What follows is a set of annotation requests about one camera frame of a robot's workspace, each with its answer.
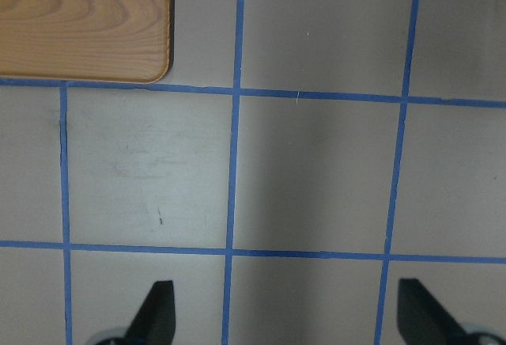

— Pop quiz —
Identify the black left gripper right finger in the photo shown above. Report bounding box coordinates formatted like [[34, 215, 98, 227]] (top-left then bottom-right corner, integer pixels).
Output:
[[397, 279, 467, 345]]

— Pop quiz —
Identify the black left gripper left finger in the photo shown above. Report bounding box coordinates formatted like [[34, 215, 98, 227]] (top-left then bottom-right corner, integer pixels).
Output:
[[123, 281, 175, 345]]

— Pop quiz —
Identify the orange wooden tray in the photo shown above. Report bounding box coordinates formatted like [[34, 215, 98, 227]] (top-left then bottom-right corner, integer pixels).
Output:
[[1, 0, 174, 84]]

